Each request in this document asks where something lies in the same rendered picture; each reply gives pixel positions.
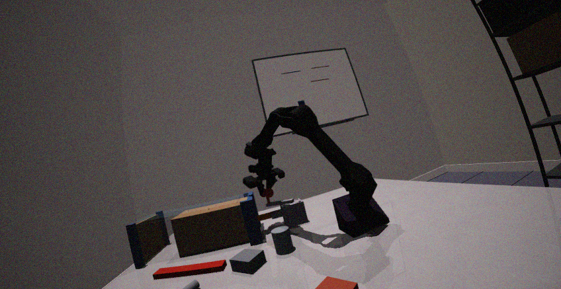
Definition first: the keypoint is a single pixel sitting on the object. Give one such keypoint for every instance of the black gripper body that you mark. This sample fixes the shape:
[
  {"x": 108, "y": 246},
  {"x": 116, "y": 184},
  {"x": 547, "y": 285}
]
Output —
[{"x": 265, "y": 172}]

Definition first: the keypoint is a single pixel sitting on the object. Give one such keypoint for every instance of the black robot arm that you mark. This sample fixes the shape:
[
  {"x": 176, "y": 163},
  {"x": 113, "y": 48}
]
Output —
[{"x": 302, "y": 120}]

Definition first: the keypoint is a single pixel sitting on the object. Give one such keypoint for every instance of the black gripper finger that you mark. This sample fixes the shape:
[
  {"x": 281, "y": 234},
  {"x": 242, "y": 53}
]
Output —
[
  {"x": 270, "y": 183},
  {"x": 261, "y": 189}
]

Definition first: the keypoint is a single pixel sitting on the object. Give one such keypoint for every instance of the red flat bar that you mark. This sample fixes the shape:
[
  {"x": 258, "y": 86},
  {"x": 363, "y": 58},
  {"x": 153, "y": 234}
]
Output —
[{"x": 187, "y": 270}]

